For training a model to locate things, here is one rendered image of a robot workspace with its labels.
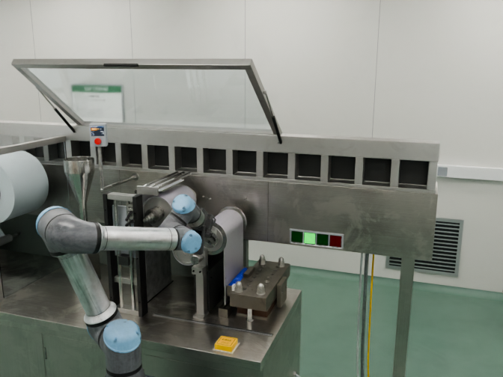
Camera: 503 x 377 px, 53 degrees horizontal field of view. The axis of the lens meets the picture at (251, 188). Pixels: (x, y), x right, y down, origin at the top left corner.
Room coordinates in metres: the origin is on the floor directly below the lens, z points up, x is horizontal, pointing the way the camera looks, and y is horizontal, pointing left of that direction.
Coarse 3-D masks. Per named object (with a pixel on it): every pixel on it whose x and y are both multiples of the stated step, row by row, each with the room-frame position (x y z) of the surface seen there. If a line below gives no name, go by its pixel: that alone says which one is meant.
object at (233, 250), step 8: (240, 232) 2.22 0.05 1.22; (232, 240) 2.12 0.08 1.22; (240, 240) 2.22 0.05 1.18; (232, 248) 2.12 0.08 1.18; (240, 248) 2.22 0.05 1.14; (224, 256) 2.03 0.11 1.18; (232, 256) 2.12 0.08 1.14; (240, 256) 2.22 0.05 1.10; (224, 264) 2.03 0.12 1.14; (232, 264) 2.12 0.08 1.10; (240, 264) 2.22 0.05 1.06; (224, 272) 2.03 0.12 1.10; (232, 272) 2.12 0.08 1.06; (224, 280) 2.03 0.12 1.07
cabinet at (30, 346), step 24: (0, 336) 2.10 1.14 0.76; (24, 336) 2.05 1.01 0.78; (48, 336) 2.01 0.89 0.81; (72, 336) 1.97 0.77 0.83; (288, 336) 2.06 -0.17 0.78; (0, 360) 2.10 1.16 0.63; (24, 360) 2.06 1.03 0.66; (48, 360) 2.02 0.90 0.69; (72, 360) 1.97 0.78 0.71; (96, 360) 1.93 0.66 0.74; (144, 360) 1.86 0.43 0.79; (168, 360) 1.82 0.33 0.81; (192, 360) 1.79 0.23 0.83; (288, 360) 2.07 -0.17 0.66
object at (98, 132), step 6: (90, 126) 2.23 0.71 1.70; (96, 126) 2.24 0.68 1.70; (102, 126) 2.24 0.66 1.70; (90, 132) 2.23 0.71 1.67; (96, 132) 2.24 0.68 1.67; (102, 132) 2.24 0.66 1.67; (90, 138) 2.23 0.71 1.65; (96, 138) 2.22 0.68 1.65; (102, 138) 2.24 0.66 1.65; (96, 144) 2.24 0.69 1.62; (102, 144) 2.24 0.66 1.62
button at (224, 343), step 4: (224, 336) 1.81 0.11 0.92; (220, 340) 1.78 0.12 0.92; (224, 340) 1.78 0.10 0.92; (228, 340) 1.78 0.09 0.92; (232, 340) 1.78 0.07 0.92; (236, 340) 1.78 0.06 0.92; (216, 344) 1.75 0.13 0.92; (220, 344) 1.75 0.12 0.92; (224, 344) 1.75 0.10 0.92; (228, 344) 1.75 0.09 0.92; (232, 344) 1.75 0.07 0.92; (236, 344) 1.78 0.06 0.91; (216, 348) 1.75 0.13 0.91; (220, 348) 1.75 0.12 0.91; (224, 348) 1.74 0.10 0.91; (228, 348) 1.74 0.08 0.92; (232, 348) 1.74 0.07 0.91
